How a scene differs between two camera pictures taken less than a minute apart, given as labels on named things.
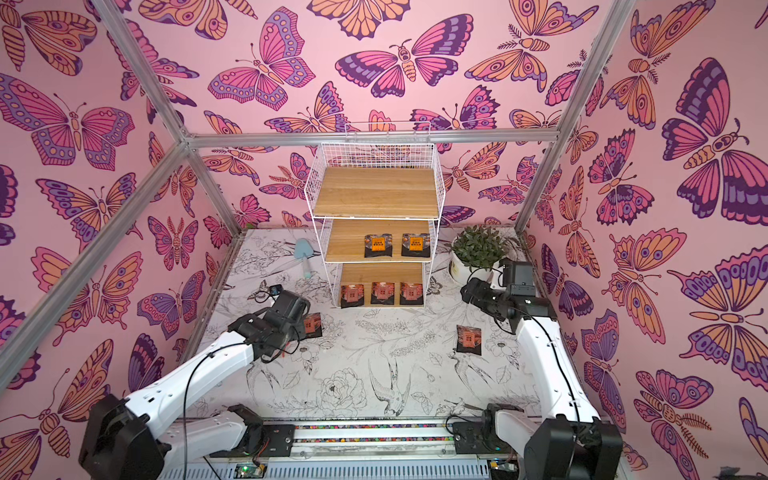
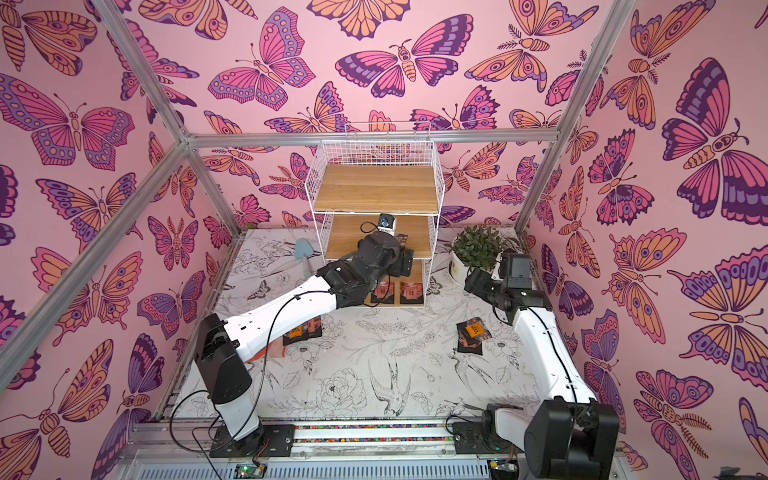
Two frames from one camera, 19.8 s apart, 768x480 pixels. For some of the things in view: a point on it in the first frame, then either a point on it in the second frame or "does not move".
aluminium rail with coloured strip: x=417 y=441 does not move
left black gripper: x=301 y=329 -> x=396 y=259
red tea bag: x=469 y=339 does not move
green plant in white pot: x=476 y=250 does not move
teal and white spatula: x=303 y=248 does not move
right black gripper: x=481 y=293 -> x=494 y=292
